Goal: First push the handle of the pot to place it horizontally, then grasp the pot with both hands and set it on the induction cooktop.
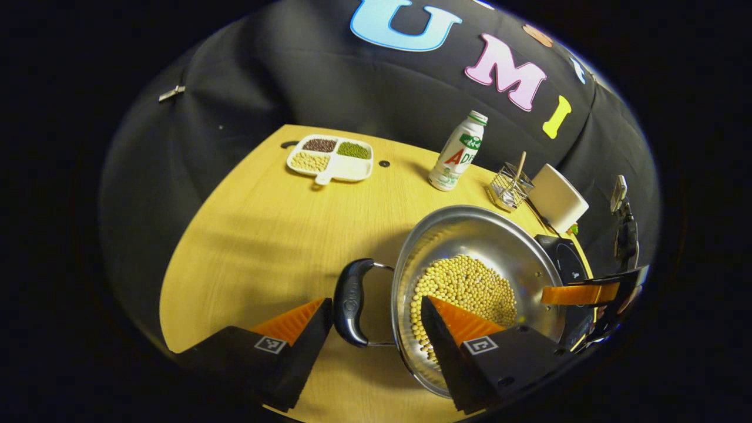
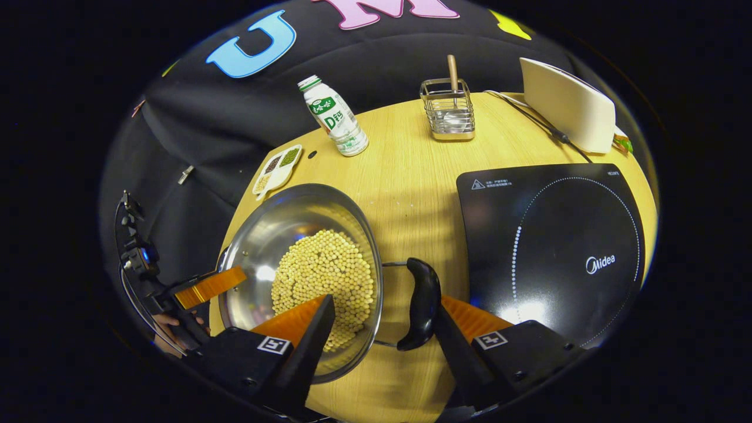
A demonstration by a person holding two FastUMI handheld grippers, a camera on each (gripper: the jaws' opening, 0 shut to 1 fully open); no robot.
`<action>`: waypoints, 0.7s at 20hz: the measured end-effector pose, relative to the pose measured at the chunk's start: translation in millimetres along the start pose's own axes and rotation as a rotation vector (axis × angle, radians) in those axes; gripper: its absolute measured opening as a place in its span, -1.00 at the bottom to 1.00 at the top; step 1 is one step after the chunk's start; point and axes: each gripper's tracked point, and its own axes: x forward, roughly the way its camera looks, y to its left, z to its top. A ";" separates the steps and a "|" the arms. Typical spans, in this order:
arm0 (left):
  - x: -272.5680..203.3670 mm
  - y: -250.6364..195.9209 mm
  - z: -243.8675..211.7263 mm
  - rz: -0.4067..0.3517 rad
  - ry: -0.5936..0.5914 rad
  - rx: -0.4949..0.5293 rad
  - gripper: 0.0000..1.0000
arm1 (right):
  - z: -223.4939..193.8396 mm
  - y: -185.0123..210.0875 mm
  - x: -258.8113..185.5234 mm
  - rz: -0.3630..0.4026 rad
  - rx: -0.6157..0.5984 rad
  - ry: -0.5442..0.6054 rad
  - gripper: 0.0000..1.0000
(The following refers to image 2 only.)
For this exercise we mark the pile of yellow soybeans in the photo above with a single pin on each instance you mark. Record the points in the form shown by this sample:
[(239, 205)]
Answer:
[(323, 276)]

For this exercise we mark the black induction cooktop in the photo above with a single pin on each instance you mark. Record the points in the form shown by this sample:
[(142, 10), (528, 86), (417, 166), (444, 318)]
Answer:
[(558, 235)]

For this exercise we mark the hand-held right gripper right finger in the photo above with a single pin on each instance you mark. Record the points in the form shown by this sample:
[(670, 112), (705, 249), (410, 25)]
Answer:
[(464, 364)]

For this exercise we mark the pink cloth clip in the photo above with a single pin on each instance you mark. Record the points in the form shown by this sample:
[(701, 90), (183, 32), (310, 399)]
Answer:
[(138, 108)]

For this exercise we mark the white milk bottle green label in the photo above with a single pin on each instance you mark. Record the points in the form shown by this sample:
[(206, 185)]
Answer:
[(335, 117)]

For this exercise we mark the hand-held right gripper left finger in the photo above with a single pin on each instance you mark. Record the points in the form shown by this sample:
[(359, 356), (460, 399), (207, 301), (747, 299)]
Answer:
[(299, 364)]

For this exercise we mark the divided white tray of beans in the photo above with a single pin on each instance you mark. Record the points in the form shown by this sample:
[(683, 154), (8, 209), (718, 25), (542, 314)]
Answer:
[(276, 170)]

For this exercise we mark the sandwich with lettuce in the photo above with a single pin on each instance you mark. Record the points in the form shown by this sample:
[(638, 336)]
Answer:
[(623, 142)]

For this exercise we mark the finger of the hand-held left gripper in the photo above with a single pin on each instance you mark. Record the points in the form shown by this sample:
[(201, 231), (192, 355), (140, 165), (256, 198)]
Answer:
[(211, 286)]

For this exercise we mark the white cloth clip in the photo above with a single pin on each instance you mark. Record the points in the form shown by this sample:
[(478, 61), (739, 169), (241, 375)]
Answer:
[(185, 174)]

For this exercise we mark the white toaster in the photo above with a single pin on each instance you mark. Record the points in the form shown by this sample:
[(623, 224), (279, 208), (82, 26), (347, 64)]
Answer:
[(567, 106)]

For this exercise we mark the black backdrop cloth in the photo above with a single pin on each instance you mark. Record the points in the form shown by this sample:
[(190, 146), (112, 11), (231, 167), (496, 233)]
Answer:
[(382, 53)]

